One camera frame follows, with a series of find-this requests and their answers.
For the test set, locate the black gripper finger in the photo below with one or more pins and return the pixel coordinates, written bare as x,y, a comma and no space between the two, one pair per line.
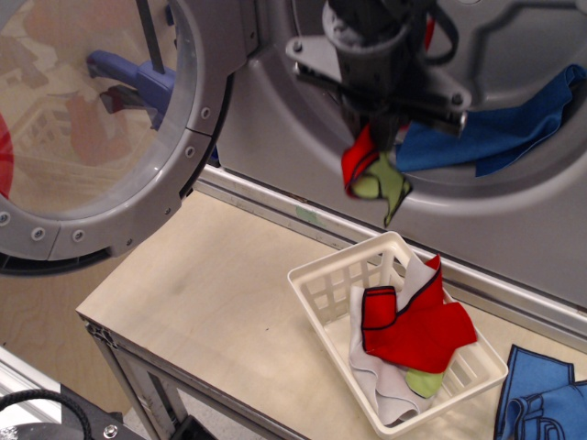
384,128

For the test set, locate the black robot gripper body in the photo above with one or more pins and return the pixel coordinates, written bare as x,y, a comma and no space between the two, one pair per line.
381,57

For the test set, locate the red and green toy garment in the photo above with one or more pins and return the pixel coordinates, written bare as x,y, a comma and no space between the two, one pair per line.
369,175

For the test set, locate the white plastic laundry basket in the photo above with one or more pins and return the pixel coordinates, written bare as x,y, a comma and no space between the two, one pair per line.
324,289

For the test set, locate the grey toy washing machine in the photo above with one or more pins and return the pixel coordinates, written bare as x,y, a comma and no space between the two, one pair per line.
514,241

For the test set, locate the blue cloth in drum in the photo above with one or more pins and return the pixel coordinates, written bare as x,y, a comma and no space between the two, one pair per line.
493,140

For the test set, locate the red and white toy garment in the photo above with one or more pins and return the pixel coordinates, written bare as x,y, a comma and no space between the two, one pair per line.
402,340

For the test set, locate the round transparent washer door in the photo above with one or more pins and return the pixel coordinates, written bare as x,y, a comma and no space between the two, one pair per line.
109,112

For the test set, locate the blue toy garment on table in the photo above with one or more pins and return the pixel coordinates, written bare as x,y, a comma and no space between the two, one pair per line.
540,399

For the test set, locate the black robot base with cable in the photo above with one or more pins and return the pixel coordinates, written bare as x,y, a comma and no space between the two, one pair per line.
77,426

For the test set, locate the aluminium table frame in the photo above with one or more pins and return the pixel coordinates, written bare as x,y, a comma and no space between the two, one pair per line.
200,312

